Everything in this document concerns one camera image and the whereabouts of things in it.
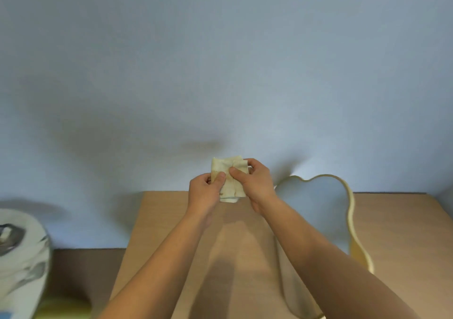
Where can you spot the person's left hand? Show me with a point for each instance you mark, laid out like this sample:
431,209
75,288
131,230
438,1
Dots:
201,191

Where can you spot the person's right hand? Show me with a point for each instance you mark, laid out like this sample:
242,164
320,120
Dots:
256,184

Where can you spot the person's left thumb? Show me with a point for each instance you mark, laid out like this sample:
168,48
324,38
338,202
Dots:
217,178

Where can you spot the person's right thumb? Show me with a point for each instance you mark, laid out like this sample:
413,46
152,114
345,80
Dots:
237,173

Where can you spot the beige cloth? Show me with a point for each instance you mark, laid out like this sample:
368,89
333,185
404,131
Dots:
230,180

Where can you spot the person's left forearm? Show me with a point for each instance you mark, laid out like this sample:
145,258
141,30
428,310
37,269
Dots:
159,265

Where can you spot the person's right forearm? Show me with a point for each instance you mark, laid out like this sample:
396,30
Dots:
329,262

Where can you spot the wavy cream-framed mirror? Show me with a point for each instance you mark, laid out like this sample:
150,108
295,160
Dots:
318,223

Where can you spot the wooden table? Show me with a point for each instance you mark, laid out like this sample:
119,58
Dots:
389,258

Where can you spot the yellow round object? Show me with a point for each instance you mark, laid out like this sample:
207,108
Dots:
65,309

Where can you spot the white grey patterned ceramic vase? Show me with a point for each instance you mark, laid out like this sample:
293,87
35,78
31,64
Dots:
19,262

